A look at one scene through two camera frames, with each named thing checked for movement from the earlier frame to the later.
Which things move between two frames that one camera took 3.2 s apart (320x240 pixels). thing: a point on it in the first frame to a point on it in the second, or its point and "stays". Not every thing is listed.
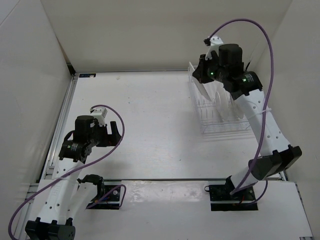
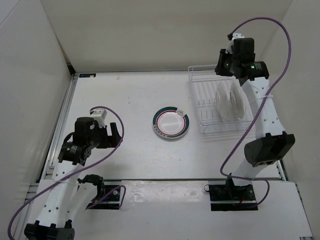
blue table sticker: x=91 y=75 stays
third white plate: x=237 y=108 stays
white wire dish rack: x=216 y=111 stays
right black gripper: x=199 y=73 to x=219 y=69
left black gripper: x=113 y=138 stays
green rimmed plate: x=197 y=85 to x=171 y=122
